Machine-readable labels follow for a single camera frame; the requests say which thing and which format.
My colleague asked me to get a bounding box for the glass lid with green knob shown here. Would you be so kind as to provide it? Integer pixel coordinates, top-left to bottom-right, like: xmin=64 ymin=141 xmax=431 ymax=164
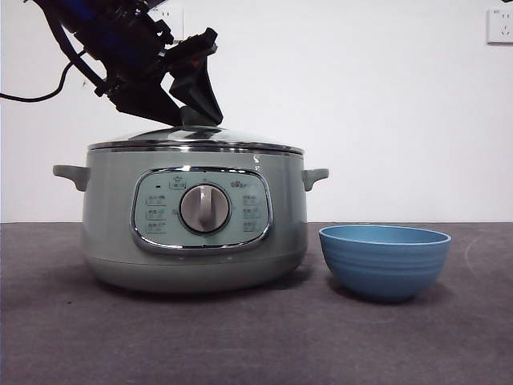
xmin=88 ymin=106 xmax=305 ymax=154

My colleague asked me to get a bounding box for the pale green electric steamer pot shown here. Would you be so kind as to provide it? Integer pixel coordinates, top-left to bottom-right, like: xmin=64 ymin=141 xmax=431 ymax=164
xmin=52 ymin=148 xmax=330 ymax=296

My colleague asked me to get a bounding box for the blue ribbed bowl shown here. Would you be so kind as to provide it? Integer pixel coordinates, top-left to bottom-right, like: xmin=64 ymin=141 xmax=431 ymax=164
xmin=318 ymin=225 xmax=453 ymax=304

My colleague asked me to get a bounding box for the white wall socket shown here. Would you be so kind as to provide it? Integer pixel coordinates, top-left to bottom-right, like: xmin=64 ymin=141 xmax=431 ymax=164
xmin=158 ymin=6 xmax=185 ymax=41
xmin=487 ymin=8 xmax=513 ymax=46

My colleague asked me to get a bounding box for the black cable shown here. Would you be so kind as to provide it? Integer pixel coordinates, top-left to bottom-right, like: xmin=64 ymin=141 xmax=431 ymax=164
xmin=0 ymin=55 xmax=83 ymax=103

